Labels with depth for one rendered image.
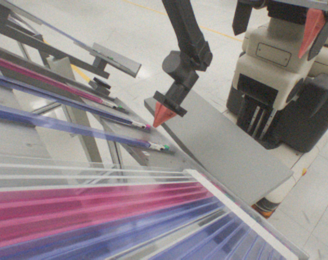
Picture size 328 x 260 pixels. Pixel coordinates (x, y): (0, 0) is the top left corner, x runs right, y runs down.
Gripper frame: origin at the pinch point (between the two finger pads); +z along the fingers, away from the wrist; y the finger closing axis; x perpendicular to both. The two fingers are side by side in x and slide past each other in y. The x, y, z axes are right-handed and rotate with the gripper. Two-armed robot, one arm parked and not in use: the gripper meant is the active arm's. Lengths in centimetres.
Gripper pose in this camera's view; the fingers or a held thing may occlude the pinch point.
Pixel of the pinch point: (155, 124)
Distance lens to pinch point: 65.5
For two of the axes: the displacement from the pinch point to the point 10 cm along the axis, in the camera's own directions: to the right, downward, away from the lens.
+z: -5.6, 8.2, 1.5
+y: 6.5, 5.4, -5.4
